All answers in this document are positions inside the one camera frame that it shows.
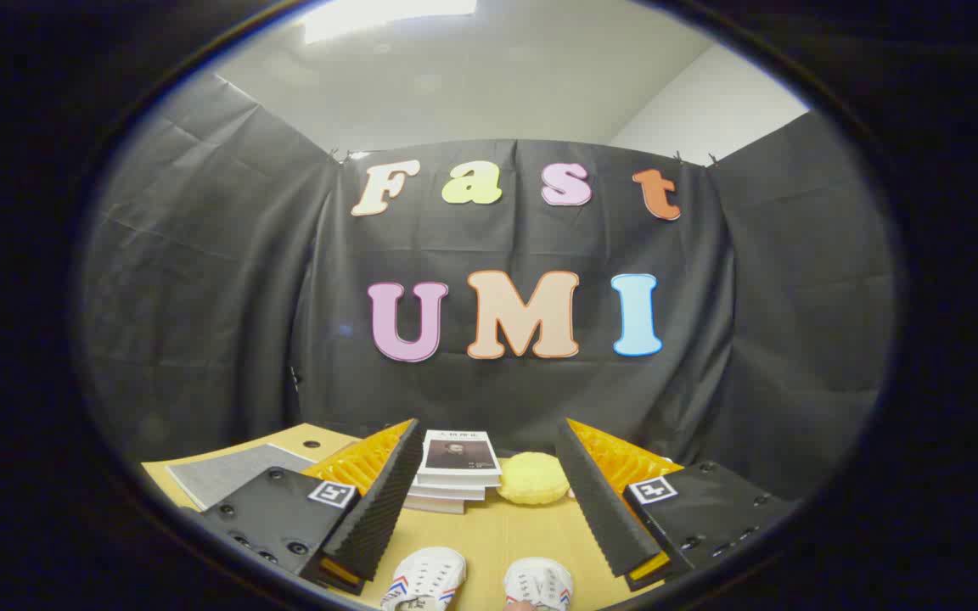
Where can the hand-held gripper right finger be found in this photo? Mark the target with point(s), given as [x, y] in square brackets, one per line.
[599, 509]

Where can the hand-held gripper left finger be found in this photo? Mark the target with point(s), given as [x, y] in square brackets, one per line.
[387, 509]

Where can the white canvas shoe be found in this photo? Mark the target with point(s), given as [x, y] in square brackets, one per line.
[425, 577]
[540, 584]

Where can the fabric storage box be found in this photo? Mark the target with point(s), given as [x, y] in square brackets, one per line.
[226, 475]

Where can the thick brown book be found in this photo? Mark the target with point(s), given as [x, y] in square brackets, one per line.
[434, 506]

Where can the plain white book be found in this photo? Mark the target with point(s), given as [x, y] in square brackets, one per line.
[446, 491]

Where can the round yellow plush cushion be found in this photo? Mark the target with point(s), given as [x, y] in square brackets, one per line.
[531, 479]

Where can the white portrait cover book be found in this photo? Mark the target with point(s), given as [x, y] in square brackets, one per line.
[459, 454]

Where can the ceiling light panel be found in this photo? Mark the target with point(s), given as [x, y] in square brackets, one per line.
[387, 17]

